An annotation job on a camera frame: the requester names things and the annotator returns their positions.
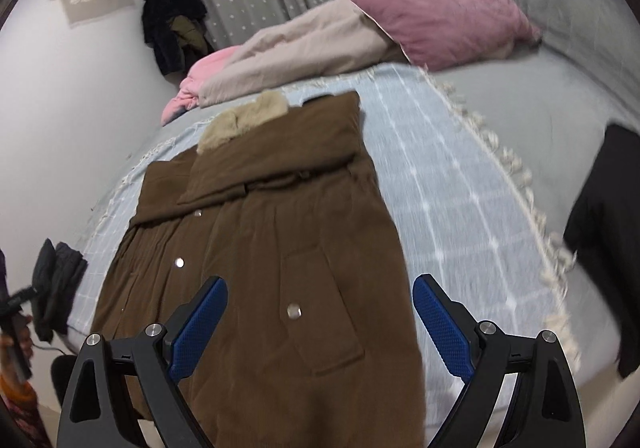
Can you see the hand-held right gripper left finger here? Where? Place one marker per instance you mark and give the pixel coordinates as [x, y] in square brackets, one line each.
[197, 333]

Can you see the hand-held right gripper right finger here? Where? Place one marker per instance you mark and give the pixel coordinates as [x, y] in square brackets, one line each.
[442, 328]

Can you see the brown coat with fur collar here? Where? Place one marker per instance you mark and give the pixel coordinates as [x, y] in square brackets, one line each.
[300, 228]

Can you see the person's left forearm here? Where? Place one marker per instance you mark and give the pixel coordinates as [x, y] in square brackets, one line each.
[20, 413]

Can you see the person's left hand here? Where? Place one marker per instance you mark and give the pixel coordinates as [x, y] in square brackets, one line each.
[25, 333]

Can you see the dark grey quilted garment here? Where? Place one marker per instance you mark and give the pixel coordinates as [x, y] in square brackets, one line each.
[55, 283]

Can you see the light blue plaid tasselled blanket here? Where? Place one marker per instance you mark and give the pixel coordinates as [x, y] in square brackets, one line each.
[450, 177]

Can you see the black garment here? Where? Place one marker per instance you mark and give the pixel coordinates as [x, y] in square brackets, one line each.
[605, 238]

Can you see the bed with grey sheet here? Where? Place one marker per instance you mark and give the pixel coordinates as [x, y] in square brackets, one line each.
[550, 92]

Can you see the pink fleece blanket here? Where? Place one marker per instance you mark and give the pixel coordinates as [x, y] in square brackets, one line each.
[200, 72]

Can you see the olive hanging garment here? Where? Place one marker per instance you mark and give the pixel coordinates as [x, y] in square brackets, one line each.
[187, 35]

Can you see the beige duvet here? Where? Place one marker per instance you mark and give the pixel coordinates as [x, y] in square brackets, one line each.
[300, 52]

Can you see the pink velvet pillow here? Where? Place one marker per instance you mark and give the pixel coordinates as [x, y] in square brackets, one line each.
[440, 12]

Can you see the black hanging jacket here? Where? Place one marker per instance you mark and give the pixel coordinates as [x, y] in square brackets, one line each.
[165, 17]

